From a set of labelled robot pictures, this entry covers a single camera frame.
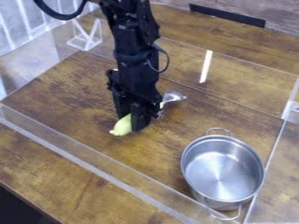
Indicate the stainless steel pot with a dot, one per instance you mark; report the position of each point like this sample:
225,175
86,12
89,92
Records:
224,171

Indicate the clear acrylic triangle bracket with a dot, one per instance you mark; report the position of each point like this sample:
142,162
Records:
86,40

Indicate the black bar on table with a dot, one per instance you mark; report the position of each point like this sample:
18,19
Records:
248,20

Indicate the clear acrylic enclosure panel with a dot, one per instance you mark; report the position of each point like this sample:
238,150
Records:
87,177

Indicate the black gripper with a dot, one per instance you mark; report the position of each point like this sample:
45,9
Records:
133,80

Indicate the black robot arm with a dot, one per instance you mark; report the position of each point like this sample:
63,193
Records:
133,13

